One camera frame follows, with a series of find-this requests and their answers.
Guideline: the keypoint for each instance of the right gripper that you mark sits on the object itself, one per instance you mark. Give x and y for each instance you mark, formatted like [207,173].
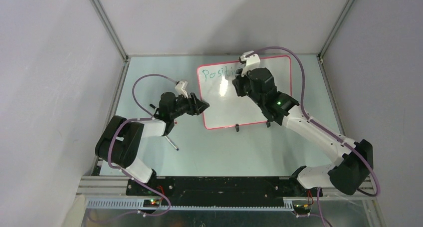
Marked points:
[238,82]

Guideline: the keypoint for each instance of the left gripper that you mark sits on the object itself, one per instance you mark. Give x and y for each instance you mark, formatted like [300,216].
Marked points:
[192,103]

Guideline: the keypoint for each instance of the pink framed whiteboard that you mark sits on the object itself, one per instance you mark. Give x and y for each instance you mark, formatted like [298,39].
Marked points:
[226,108]

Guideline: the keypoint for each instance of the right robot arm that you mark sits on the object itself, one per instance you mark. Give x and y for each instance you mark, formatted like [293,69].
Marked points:
[351,161]

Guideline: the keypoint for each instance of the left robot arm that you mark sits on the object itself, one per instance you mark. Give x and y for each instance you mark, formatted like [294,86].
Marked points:
[120,141]

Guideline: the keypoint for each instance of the blue whiteboard marker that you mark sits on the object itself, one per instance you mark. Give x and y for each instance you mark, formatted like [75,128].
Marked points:
[172,143]

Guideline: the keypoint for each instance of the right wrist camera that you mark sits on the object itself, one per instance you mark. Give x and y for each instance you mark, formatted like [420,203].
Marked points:
[251,61]

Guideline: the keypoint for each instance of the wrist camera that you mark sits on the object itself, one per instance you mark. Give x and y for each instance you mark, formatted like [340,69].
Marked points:
[181,88]
[251,61]

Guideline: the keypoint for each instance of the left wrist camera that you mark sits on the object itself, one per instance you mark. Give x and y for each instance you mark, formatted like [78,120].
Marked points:
[181,88]

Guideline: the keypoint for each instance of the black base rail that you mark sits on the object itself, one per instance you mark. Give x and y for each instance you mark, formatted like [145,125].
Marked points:
[222,192]

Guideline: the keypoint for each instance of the aluminium frame front rail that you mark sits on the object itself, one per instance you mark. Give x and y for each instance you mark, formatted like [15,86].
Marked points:
[108,192]

